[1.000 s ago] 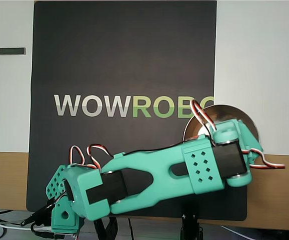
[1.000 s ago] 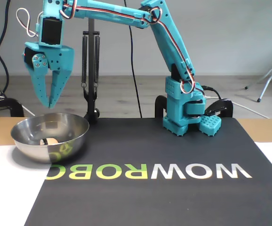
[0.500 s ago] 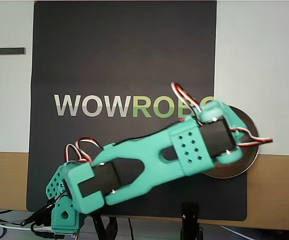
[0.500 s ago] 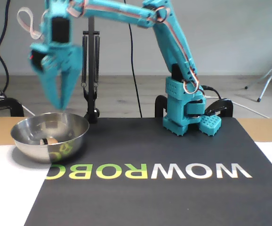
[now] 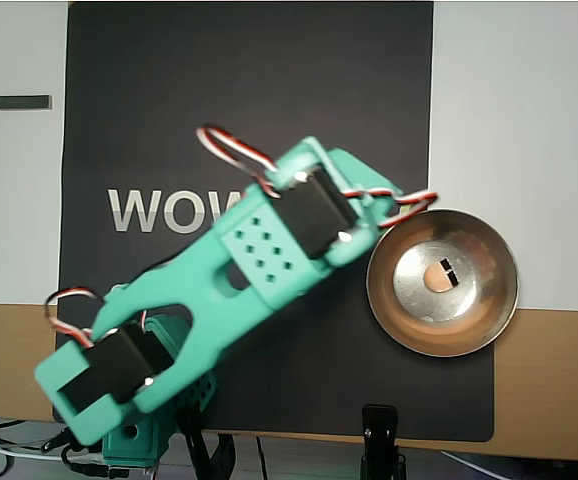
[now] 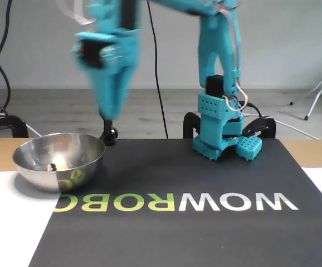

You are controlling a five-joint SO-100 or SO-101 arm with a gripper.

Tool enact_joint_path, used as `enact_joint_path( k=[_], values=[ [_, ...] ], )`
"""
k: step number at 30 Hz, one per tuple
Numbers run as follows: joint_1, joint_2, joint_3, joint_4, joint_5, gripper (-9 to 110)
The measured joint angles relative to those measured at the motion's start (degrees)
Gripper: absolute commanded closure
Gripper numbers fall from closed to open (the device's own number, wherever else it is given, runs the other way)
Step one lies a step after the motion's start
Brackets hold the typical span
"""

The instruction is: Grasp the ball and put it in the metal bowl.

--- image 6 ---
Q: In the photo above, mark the teal gripper with motor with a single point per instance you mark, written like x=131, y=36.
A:
x=111, y=79

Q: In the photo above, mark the black mat with WOWROBO print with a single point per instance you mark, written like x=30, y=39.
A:
x=177, y=244

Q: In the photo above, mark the teal robot arm with base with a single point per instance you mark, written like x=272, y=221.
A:
x=219, y=36

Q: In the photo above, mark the large black clamp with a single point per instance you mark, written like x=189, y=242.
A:
x=7, y=125

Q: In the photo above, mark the small tan cork ball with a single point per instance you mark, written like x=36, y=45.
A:
x=60, y=167

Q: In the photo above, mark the metal bowl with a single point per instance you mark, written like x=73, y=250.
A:
x=38, y=155

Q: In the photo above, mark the black table clamp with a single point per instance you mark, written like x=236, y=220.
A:
x=261, y=126
x=190, y=125

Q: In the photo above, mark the white metal stand legs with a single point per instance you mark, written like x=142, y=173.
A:
x=315, y=101

